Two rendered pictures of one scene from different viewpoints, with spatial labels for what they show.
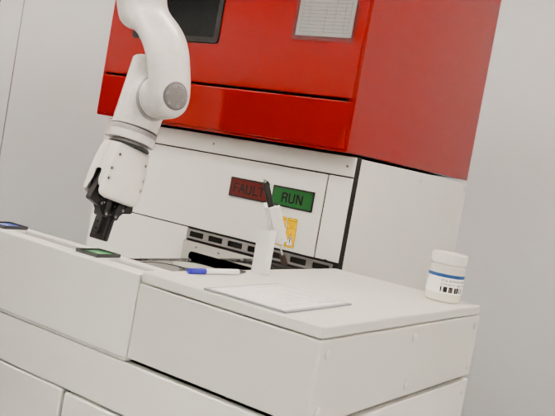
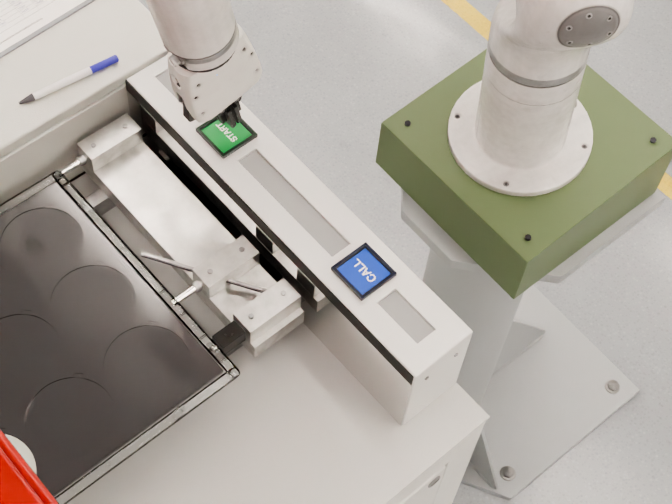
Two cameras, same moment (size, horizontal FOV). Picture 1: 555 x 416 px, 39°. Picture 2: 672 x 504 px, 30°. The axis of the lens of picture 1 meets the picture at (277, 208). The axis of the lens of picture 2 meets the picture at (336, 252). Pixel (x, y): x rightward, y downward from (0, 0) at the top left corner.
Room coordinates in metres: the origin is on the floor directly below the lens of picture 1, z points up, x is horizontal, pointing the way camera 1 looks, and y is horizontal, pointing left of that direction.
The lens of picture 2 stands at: (2.26, 0.60, 2.24)
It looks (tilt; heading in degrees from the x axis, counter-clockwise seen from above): 59 degrees down; 189
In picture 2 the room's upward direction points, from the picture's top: 7 degrees clockwise
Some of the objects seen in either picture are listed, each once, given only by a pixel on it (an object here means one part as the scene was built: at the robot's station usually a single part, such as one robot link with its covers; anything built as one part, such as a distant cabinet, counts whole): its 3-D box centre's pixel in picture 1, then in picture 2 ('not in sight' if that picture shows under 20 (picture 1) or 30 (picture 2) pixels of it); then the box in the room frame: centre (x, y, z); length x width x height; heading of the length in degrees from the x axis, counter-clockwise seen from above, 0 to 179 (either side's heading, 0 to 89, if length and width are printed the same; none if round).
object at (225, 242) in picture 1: (255, 249); not in sight; (1.89, 0.03, 0.96); 0.44 x 0.01 x 0.02; 56
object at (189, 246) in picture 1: (249, 276); not in sight; (1.88, 0.04, 0.89); 0.44 x 0.02 x 0.10; 56
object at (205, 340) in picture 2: not in sight; (142, 270); (1.55, 0.24, 0.90); 0.38 x 0.01 x 0.01; 56
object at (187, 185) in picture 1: (206, 212); not in sight; (1.99, 0.18, 1.02); 0.82 x 0.03 x 0.40; 56
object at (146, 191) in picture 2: not in sight; (188, 237); (1.47, 0.28, 0.87); 0.36 x 0.08 x 0.03; 56
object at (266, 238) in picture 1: (271, 238); not in sight; (1.47, 0.00, 1.03); 0.06 x 0.04 x 0.13; 146
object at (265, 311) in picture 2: not in sight; (267, 309); (1.56, 0.41, 0.89); 0.08 x 0.03 x 0.03; 146
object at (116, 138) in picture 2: not in sight; (110, 141); (1.38, 0.14, 0.89); 0.08 x 0.03 x 0.03; 146
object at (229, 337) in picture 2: not in sight; (228, 337); (1.61, 0.37, 0.90); 0.04 x 0.02 x 0.03; 146
